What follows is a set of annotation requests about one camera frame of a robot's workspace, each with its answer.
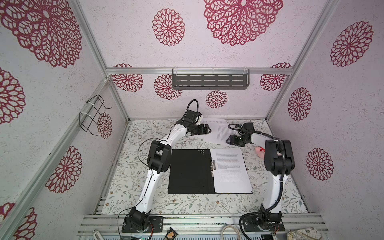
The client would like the printed paper sheet back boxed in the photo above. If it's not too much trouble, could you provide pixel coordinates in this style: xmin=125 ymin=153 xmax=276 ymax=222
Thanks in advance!
xmin=197 ymin=119 xmax=237 ymax=145

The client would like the printed paper sheet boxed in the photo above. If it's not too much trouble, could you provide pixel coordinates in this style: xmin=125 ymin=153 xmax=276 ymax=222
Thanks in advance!
xmin=210 ymin=149 xmax=253 ymax=194
xmin=197 ymin=119 xmax=237 ymax=145

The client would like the blue black folder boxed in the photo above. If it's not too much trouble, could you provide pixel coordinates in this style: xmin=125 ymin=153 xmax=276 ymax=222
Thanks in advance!
xmin=167 ymin=148 xmax=253 ymax=195

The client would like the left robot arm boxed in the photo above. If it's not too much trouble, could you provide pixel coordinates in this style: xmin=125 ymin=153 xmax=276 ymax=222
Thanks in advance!
xmin=121 ymin=110 xmax=212 ymax=232

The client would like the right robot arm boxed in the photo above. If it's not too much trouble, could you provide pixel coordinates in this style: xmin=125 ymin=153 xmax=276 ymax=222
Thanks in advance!
xmin=226 ymin=123 xmax=295 ymax=224

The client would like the metal folder clip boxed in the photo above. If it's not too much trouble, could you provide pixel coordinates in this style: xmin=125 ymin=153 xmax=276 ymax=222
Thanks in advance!
xmin=211 ymin=160 xmax=216 ymax=178

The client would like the pink plush toy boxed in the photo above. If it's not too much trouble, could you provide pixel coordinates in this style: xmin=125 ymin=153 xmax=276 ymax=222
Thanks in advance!
xmin=255 ymin=146 xmax=265 ymax=160

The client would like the patterned cloth bag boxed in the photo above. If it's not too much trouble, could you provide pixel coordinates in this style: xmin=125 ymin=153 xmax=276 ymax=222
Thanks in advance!
xmin=287 ymin=228 xmax=323 ymax=240

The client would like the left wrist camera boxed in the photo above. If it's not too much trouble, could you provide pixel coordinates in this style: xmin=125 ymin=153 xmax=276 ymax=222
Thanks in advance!
xmin=195 ymin=113 xmax=203 ymax=125

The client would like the grey wall shelf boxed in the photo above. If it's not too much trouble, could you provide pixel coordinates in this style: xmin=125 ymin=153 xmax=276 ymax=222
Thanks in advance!
xmin=171 ymin=69 xmax=250 ymax=90

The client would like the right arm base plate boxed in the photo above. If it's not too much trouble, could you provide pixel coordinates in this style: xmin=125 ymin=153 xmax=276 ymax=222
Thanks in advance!
xmin=243 ymin=212 xmax=286 ymax=232

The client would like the white cable loop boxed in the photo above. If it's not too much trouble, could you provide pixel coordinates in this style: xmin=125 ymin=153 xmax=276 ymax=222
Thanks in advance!
xmin=220 ymin=224 xmax=242 ymax=240

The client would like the black wire wall rack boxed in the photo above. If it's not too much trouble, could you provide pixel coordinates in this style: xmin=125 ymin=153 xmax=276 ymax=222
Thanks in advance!
xmin=78 ymin=95 xmax=111 ymax=136

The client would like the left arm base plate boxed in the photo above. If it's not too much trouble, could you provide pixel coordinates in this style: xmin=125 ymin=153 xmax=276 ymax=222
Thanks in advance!
xmin=122 ymin=208 xmax=164 ymax=233

